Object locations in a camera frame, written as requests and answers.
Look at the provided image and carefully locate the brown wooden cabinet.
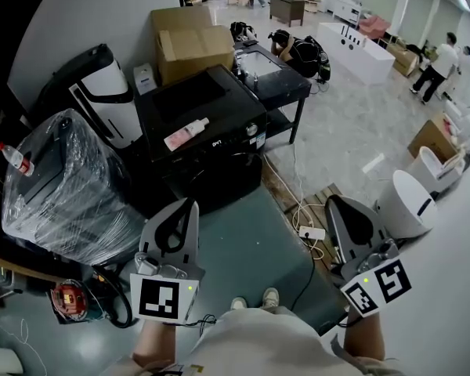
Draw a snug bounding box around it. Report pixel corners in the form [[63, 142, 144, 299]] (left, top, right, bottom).
[[269, 0, 306, 28]]

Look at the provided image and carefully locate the white power strip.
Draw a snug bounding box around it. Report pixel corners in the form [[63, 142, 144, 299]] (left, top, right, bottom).
[[298, 226, 327, 240]]

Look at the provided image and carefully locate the black sink table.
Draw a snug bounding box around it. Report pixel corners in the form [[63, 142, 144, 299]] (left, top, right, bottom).
[[232, 40, 313, 145]]

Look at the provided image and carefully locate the teal floor mat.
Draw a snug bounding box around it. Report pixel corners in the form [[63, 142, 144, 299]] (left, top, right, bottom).
[[190, 188, 348, 331]]

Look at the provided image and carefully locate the open cardboard box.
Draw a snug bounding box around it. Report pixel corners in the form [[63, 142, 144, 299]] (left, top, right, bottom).
[[150, 5, 217, 34]]

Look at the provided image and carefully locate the person's right forearm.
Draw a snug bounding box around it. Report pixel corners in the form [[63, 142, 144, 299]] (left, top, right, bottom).
[[342, 310, 387, 362]]

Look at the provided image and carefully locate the cardboard box with white items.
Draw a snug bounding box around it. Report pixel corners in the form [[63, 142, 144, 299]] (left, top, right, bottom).
[[407, 110, 462, 165]]

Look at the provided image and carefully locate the flat cardboard box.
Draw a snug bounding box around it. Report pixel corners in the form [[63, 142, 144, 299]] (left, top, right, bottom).
[[386, 42, 421, 78]]

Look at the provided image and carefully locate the pink armchair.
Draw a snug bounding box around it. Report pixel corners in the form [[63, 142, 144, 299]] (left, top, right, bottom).
[[358, 15, 392, 41]]

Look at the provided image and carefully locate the long white counter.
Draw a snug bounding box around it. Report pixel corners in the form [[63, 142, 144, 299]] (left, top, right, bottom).
[[316, 22, 396, 86]]

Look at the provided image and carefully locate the plastic-wrapped black appliance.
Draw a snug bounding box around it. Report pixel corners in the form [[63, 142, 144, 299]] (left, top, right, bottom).
[[1, 108, 146, 266]]

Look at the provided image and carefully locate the small white box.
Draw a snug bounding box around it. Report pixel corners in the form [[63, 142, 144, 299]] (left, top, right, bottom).
[[132, 64, 157, 96]]

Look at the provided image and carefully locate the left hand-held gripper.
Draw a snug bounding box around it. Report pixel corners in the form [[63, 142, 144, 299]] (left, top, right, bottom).
[[129, 197, 205, 324]]

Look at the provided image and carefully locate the person's beige shirt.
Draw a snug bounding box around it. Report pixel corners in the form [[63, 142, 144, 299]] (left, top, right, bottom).
[[113, 306, 407, 376]]

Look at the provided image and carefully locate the large cardboard box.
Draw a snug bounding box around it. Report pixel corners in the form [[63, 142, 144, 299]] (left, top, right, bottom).
[[156, 24, 237, 88]]

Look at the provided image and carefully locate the black washing machine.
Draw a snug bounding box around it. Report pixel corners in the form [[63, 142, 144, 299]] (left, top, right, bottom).
[[135, 63, 268, 216]]

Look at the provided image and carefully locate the thin black cable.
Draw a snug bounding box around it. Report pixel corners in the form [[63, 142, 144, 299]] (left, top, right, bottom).
[[179, 313, 218, 329]]

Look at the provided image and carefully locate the black hose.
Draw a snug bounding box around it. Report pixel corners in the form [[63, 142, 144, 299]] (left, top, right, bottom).
[[93, 265, 135, 329]]

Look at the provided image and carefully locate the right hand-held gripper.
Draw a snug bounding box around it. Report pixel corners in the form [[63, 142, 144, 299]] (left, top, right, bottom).
[[324, 195, 413, 319]]

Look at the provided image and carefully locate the pink plastic bottle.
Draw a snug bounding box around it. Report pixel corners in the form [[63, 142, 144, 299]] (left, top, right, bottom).
[[163, 117, 211, 152]]

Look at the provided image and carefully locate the person's left forearm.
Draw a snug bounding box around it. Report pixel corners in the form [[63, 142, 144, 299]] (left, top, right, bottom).
[[132, 318, 178, 368]]

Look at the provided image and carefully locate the wooden pallet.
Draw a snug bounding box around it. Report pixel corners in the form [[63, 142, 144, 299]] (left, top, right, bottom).
[[261, 161, 340, 268]]

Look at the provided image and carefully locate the red label water bottle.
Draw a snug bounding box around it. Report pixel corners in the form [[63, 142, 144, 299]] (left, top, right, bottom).
[[0, 142, 36, 178]]

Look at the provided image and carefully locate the white low cabinet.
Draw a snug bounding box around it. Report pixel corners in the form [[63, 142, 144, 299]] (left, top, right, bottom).
[[332, 0, 364, 24]]

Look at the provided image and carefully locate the white rounded appliance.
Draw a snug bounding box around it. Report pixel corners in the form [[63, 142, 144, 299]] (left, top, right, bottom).
[[375, 168, 439, 240]]

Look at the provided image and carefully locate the white power cable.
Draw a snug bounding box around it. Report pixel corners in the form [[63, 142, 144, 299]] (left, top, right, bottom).
[[261, 142, 327, 262]]

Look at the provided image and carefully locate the person's right shoe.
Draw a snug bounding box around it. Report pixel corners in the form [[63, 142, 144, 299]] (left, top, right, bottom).
[[261, 287, 280, 310]]

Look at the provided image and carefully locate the white and black upright appliance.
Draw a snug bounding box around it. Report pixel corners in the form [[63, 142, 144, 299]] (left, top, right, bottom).
[[42, 44, 136, 149]]

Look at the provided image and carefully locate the thin white wire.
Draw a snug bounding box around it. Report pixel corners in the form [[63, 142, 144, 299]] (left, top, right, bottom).
[[0, 318, 49, 376]]

